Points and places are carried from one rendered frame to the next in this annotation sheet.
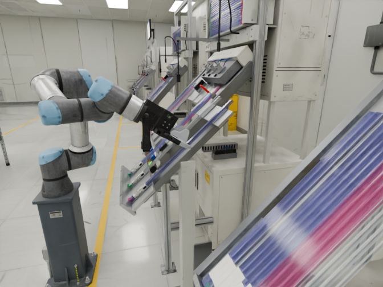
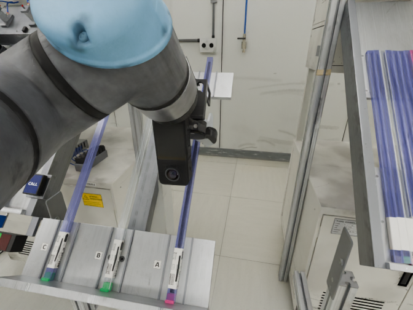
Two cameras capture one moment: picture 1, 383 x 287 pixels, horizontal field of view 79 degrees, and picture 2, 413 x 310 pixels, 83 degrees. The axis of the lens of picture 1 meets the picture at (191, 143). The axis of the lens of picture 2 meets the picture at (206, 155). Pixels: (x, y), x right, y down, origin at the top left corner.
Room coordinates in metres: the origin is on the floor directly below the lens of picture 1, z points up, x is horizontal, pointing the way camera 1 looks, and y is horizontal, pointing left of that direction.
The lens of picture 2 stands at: (0.58, 0.41, 1.09)
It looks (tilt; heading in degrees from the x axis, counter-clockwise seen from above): 25 degrees down; 296
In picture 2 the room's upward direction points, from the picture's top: straight up
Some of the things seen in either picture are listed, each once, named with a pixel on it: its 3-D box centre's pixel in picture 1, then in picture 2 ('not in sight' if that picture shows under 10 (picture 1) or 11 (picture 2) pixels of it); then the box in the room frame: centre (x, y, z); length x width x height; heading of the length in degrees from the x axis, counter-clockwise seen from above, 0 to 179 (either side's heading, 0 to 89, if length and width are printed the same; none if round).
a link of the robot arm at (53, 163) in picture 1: (54, 162); not in sight; (1.12, 0.71, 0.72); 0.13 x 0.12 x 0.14; 127
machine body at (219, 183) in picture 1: (236, 184); (96, 194); (1.65, -0.35, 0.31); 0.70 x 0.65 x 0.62; 14
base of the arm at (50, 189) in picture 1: (56, 182); not in sight; (1.12, 0.72, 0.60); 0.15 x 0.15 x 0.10
